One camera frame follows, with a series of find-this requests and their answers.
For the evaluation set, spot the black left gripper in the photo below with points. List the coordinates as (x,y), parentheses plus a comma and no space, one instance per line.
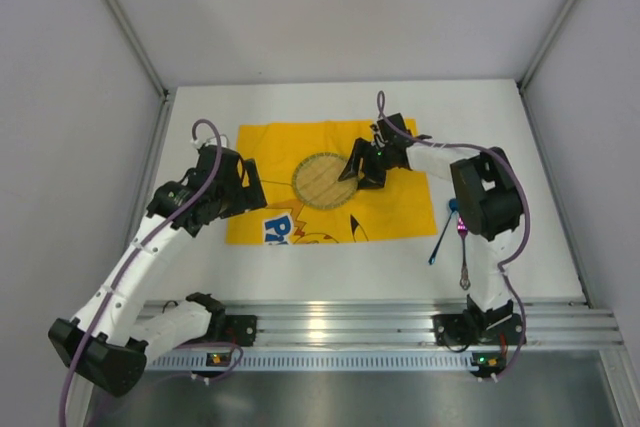
(252,184)

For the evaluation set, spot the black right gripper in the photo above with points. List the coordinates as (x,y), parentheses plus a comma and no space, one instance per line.
(376,162)

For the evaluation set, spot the round woven bamboo plate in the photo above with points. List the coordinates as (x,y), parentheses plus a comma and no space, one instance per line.
(315,181)

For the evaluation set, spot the yellow cartoon print cloth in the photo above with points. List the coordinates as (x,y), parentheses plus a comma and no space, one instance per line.
(401,209)

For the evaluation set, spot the blue metal spoon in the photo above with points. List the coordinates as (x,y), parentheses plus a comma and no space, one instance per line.
(453,209)

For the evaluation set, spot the iridescent purple metal fork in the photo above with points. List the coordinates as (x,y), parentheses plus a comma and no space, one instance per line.
(462,231)

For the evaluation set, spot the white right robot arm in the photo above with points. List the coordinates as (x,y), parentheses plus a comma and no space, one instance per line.
(493,217)

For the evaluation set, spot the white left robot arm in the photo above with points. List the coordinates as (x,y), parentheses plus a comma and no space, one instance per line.
(104,342)

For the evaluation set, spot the slotted grey cable duct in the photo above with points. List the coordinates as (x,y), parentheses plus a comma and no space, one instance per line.
(252,360)

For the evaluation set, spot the left aluminium frame post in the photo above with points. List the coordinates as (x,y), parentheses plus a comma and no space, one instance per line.
(128,32)

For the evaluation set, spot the aluminium frame post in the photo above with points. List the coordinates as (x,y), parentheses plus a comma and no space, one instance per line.
(550,37)
(128,32)

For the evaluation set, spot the aluminium mounting rail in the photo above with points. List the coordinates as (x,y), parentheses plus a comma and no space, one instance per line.
(408,324)

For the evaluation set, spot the right aluminium frame post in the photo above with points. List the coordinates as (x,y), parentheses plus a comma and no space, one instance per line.
(550,37)

